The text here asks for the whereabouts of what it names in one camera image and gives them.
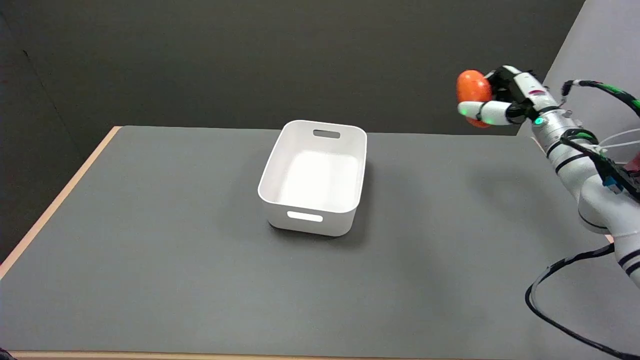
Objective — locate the white plastic box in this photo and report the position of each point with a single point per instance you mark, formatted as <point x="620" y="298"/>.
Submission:
<point x="313" y="177"/>

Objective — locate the orange mango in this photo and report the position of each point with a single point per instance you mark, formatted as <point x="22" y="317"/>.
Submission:
<point x="471" y="90"/>

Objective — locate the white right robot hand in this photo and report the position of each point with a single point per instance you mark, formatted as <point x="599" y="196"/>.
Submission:
<point x="520" y="95"/>

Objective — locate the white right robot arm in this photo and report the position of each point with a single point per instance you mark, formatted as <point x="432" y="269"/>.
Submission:
<point x="585" y="170"/>

